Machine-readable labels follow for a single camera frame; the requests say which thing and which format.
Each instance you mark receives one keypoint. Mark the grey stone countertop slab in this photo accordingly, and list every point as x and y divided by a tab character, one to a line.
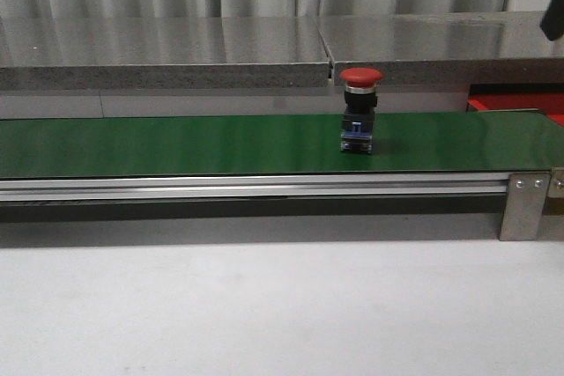
468	48
161	53

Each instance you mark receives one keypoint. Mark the red plastic tray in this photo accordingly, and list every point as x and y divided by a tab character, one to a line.
549	104

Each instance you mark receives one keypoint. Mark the green conveyor belt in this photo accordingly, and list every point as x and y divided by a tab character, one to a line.
276	144

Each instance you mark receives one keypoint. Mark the grey stone countertop left slab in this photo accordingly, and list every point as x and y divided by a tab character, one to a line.
161	53

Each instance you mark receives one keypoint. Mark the steel conveyor end bracket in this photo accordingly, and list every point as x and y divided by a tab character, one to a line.
556	184

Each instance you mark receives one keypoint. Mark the steel conveyor leg bracket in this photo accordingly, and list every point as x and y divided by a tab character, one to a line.
526	197

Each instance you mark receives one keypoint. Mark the aluminium conveyor frame rail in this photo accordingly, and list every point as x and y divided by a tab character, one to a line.
287	185

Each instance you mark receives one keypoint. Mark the red mushroom push button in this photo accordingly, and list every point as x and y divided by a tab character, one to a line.
358	120

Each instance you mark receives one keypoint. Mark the grey stone countertop right slab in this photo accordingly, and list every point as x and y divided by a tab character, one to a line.
468	48

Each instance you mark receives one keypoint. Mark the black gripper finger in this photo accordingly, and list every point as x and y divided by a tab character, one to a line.
552	22

